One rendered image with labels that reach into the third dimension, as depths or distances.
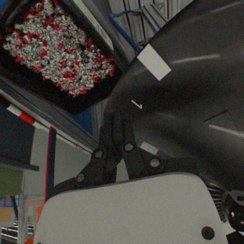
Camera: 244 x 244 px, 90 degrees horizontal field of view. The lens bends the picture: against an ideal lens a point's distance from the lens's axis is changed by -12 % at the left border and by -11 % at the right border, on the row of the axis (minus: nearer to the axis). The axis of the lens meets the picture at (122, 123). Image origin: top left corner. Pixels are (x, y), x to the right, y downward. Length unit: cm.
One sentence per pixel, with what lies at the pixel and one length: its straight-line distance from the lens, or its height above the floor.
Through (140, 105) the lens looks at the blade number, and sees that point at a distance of 17.
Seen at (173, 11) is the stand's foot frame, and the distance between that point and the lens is 116.
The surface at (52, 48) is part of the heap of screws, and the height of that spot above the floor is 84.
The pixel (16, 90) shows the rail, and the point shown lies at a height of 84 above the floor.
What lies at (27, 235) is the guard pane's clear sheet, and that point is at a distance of 152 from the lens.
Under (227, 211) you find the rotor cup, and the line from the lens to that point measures 35.
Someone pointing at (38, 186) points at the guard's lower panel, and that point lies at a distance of 142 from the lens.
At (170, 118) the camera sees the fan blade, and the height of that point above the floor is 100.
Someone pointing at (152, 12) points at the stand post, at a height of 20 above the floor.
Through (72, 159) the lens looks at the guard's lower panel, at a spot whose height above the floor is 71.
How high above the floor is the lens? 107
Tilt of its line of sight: 29 degrees down
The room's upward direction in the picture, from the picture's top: 169 degrees clockwise
